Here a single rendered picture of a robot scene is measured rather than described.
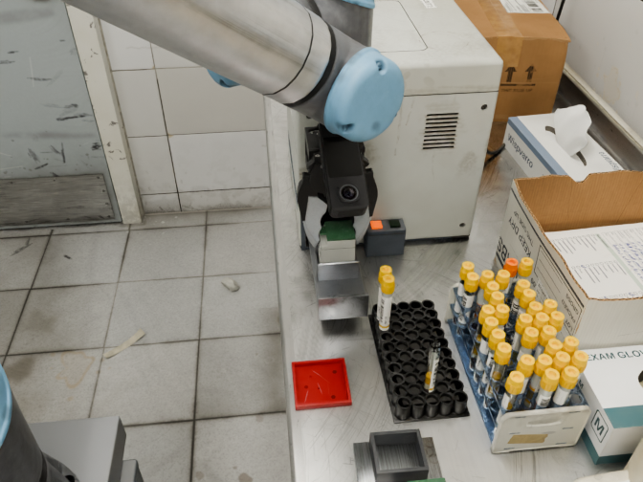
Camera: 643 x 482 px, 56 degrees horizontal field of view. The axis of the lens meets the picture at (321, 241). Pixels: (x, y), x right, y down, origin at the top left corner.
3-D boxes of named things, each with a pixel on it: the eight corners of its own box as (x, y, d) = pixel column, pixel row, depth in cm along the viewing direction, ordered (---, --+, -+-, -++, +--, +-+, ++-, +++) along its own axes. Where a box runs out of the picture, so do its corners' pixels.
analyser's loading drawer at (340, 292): (305, 226, 97) (304, 199, 94) (346, 223, 98) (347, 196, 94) (319, 320, 81) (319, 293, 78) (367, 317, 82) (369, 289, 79)
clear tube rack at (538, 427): (443, 320, 84) (450, 282, 80) (513, 315, 85) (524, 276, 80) (491, 454, 68) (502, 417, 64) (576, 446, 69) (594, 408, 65)
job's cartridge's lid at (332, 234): (318, 225, 84) (318, 221, 83) (352, 222, 84) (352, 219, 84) (321, 242, 81) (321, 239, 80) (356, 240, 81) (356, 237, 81)
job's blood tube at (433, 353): (420, 394, 74) (428, 339, 68) (431, 393, 74) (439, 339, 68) (422, 403, 73) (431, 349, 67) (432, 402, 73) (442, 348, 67)
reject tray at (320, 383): (291, 365, 78) (291, 361, 78) (343, 361, 79) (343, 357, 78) (295, 410, 73) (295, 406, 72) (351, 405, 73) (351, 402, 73)
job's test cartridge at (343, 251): (318, 257, 88) (318, 223, 84) (350, 255, 88) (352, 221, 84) (321, 276, 85) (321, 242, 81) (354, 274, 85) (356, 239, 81)
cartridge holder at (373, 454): (352, 449, 69) (353, 431, 67) (431, 443, 70) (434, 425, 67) (359, 494, 65) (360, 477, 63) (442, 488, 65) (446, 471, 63)
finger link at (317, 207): (313, 225, 88) (327, 172, 82) (318, 251, 84) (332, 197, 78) (292, 223, 87) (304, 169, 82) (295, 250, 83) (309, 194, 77)
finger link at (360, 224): (370, 217, 88) (359, 165, 82) (377, 244, 84) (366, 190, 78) (349, 223, 89) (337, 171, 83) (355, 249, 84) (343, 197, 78)
